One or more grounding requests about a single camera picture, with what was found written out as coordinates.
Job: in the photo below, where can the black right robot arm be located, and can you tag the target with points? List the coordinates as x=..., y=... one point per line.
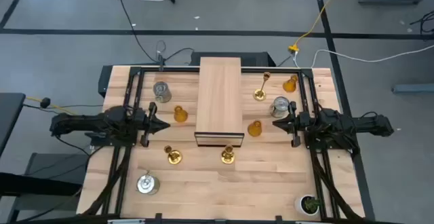
x=356, y=122

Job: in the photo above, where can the wooden shelf riser black frame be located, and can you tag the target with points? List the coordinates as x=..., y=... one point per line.
x=218, y=98

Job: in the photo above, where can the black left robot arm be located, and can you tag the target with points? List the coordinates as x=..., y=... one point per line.
x=84, y=120

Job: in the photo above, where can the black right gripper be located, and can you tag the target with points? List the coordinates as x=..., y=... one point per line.
x=298, y=124

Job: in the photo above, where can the small plant in white pot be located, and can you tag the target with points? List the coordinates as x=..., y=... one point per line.
x=306, y=205

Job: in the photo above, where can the amber ribbed glass candle holder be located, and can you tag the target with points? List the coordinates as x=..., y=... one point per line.
x=254, y=129
x=180, y=114
x=290, y=85

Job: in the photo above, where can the black aluminium table frame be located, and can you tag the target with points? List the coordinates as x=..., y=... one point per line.
x=130, y=85

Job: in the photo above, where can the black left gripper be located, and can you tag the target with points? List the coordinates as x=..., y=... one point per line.
x=147, y=124

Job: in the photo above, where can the silver aluminium extrusion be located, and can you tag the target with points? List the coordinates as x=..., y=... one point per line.
x=125, y=221

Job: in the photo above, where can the black bar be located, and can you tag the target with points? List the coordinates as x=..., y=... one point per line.
x=34, y=185

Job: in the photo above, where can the black desk top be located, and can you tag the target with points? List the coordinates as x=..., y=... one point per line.
x=10, y=115

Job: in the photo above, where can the black computer case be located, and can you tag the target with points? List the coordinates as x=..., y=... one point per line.
x=257, y=59

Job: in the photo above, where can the tall brass candlestick holder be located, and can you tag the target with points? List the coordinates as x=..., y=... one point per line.
x=228, y=156
x=174, y=157
x=259, y=95

